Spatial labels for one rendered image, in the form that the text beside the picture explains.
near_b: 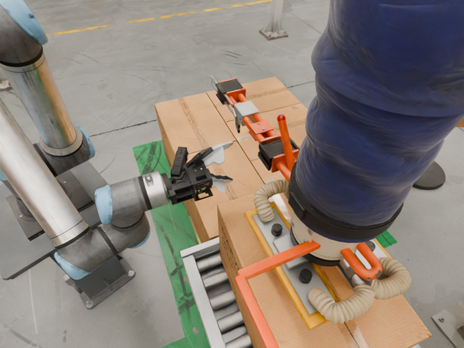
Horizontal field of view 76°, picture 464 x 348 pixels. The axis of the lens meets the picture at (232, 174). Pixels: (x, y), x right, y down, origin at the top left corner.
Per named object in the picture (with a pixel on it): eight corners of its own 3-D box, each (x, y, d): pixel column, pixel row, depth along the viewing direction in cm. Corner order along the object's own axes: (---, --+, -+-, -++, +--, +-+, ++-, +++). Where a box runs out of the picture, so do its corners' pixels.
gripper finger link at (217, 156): (240, 154, 75) (213, 177, 78) (231, 139, 79) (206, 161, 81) (234, 148, 73) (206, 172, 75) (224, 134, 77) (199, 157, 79)
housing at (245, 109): (259, 121, 101) (260, 111, 98) (241, 127, 99) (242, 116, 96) (250, 110, 105) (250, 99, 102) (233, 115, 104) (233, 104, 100)
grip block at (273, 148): (298, 163, 88) (302, 149, 84) (269, 174, 85) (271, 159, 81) (284, 146, 93) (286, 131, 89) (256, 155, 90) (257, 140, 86)
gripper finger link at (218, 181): (233, 197, 88) (208, 194, 82) (225, 183, 91) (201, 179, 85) (239, 190, 86) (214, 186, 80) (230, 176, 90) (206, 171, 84)
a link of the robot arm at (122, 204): (101, 205, 80) (88, 181, 72) (147, 190, 83) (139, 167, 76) (105, 234, 74) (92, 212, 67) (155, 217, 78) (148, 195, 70)
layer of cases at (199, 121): (354, 218, 198) (375, 178, 169) (213, 273, 173) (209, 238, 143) (270, 116, 272) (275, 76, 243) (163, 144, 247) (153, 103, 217)
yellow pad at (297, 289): (344, 313, 70) (351, 305, 66) (308, 331, 67) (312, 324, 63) (273, 204, 90) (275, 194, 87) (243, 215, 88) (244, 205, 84)
